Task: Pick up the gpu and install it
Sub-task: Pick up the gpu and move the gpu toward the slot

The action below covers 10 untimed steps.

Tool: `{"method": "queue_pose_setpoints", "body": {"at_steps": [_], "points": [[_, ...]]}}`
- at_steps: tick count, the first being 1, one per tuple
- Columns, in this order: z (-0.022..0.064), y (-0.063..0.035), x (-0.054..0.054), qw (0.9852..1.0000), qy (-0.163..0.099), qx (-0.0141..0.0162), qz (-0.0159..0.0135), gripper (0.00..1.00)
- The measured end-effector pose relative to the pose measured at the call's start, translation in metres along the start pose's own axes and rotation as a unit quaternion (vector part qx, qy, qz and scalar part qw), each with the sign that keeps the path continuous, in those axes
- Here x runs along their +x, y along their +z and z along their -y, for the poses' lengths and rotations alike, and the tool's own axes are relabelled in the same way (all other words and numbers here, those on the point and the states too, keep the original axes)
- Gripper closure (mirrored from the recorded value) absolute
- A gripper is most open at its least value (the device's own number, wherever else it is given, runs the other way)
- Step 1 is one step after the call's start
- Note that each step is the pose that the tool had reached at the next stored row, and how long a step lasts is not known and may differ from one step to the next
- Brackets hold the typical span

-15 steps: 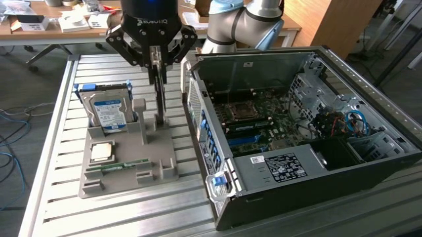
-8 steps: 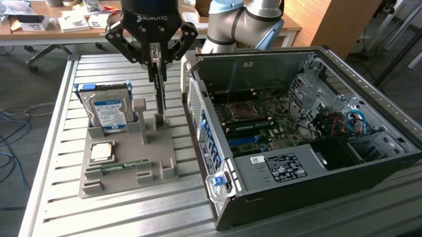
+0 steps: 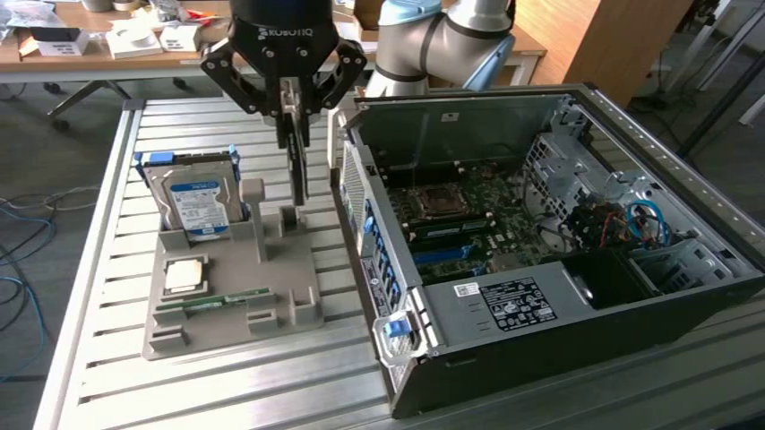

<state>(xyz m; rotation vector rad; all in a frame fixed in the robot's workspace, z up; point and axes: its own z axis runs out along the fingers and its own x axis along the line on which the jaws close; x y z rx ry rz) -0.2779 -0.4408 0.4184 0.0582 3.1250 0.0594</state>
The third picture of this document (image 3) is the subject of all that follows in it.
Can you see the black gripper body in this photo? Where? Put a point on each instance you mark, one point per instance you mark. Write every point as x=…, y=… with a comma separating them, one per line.
x=280, y=31

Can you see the black graphics card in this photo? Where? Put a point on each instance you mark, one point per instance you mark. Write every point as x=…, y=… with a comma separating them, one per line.
x=296, y=179

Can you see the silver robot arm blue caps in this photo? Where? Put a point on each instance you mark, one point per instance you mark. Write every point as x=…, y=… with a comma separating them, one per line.
x=406, y=49

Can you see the white paper stack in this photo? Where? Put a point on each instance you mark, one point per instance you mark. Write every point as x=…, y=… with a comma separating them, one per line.
x=355, y=40

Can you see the small white box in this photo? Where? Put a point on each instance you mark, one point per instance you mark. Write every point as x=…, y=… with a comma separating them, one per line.
x=179, y=39

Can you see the brown cardboard box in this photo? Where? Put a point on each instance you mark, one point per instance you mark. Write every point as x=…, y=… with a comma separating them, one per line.
x=366, y=15

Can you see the flat white box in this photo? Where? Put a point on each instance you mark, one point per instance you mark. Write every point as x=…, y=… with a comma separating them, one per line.
x=133, y=50

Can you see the wooden desk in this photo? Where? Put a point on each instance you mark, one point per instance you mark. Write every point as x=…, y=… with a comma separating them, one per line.
x=526, y=45
x=89, y=62

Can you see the grey cup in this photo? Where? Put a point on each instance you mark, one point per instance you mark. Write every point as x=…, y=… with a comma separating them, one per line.
x=96, y=4

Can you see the hard disk with blue caddy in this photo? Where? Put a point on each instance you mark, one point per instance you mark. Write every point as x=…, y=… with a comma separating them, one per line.
x=193, y=201

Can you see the white box black top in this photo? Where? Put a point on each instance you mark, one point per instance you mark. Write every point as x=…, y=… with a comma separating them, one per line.
x=60, y=42

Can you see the metal CPU socket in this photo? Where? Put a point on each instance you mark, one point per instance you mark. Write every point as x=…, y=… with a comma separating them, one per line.
x=439, y=201

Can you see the installed green RAM stick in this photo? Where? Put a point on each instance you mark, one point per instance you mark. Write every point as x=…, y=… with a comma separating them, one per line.
x=448, y=227

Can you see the silver drive cage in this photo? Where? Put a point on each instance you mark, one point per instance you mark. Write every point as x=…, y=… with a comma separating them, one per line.
x=558, y=179

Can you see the blue expansion slot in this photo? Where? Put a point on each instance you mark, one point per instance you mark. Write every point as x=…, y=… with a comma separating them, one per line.
x=444, y=256

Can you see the wooden cabinet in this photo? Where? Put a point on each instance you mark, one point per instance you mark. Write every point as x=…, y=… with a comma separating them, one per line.
x=609, y=45

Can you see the grey parts rack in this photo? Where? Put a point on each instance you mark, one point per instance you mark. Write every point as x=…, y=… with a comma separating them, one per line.
x=239, y=277

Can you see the silver CPU chip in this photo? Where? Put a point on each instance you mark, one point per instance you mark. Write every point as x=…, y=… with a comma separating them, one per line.
x=181, y=277

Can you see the grey power supply unit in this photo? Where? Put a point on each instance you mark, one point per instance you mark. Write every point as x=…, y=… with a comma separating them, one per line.
x=466, y=309

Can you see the blue case latch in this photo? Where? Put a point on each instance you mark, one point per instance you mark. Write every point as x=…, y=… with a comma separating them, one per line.
x=396, y=327

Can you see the black open PC case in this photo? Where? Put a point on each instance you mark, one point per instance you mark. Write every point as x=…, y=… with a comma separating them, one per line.
x=567, y=354

